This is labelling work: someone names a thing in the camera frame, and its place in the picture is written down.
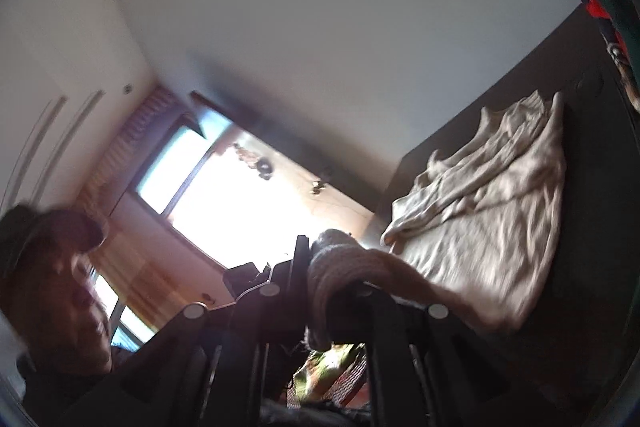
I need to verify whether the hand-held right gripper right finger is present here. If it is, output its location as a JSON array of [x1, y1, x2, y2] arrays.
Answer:
[[330, 283, 506, 427]]

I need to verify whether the person's head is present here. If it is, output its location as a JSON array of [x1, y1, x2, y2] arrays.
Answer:
[[0, 204, 113, 375]]

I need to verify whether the navy red patterned garment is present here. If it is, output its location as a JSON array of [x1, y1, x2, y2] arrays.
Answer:
[[597, 22, 640, 108]]

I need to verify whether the dark cap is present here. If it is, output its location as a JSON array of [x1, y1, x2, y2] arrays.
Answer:
[[0, 204, 104, 279]]

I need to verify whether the beige knit sweater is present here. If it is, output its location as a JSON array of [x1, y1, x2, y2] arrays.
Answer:
[[304, 89, 568, 350]]

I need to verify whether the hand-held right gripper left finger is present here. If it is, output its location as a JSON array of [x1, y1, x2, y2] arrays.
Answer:
[[75, 234, 313, 427]]

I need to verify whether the yellow green patterned cloth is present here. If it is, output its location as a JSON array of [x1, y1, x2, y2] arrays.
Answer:
[[292, 342, 371, 408]]

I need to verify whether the orange curtain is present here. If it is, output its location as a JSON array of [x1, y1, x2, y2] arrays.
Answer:
[[75, 87, 236, 338]]

